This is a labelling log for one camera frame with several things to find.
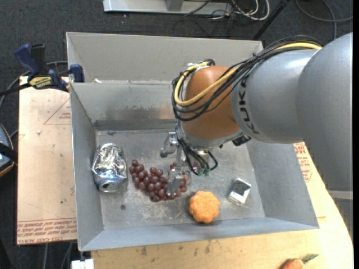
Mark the small clear plastic box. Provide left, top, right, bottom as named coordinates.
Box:
left=227, top=177, right=252, bottom=206

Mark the dark red grape bunch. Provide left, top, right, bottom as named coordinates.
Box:
left=128, top=159, right=192, bottom=203

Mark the brown cardboard board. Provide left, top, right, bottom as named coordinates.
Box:
left=16, top=76, right=326, bottom=246

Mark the black cylinder on white bracket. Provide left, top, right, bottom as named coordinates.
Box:
left=232, top=134, right=252, bottom=147

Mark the orange toy carrot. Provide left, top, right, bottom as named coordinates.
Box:
left=280, top=253, right=320, bottom=269

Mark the grey metal bin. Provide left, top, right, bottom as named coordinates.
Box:
left=66, top=31, right=320, bottom=252

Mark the crushed silver drink can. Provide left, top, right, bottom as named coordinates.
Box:
left=91, top=142, right=128, bottom=193

